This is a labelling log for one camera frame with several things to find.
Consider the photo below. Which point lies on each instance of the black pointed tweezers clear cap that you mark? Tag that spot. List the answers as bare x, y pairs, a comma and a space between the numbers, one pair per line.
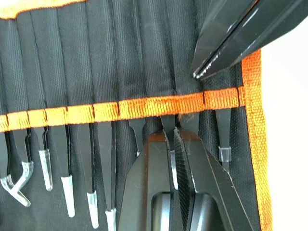
45, 168
93, 207
107, 156
173, 166
137, 132
68, 192

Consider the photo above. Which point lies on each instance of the black tool roll orange trim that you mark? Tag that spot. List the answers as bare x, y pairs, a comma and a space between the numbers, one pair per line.
134, 60

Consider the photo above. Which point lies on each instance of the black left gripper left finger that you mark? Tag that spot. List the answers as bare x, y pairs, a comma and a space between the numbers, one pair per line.
142, 183

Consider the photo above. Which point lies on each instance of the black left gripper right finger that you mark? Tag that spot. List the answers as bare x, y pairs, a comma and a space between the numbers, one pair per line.
211, 173

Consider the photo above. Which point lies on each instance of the black bent tweezers clear cap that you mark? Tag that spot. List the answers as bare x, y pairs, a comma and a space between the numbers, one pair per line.
20, 198
27, 168

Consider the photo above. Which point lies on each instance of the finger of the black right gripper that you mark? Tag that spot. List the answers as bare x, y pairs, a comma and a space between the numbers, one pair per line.
221, 26
264, 21

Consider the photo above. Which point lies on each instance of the black flat tweezers clear sleeve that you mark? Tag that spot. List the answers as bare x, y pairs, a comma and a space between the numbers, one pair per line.
223, 134

